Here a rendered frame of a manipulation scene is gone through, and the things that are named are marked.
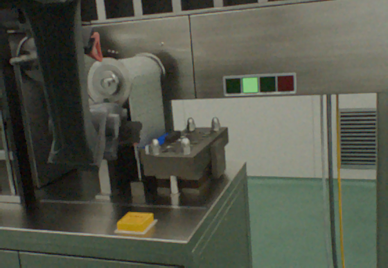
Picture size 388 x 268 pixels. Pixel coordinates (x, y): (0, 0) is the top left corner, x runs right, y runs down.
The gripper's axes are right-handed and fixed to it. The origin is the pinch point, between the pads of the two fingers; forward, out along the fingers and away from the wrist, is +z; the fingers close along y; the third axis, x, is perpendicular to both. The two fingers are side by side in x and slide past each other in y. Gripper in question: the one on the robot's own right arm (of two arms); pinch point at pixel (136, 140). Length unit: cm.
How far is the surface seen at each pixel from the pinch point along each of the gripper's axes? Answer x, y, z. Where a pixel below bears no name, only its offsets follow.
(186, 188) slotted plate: -13.0, 14.6, 8.0
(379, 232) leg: -17, 72, 65
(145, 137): 2.5, 0.3, 4.6
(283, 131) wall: 85, 9, 257
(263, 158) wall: 63, -10, 270
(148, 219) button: -24.8, 13.4, -13.7
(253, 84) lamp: 26.0, 31.3, 19.9
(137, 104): 10.8, 0.3, -3.5
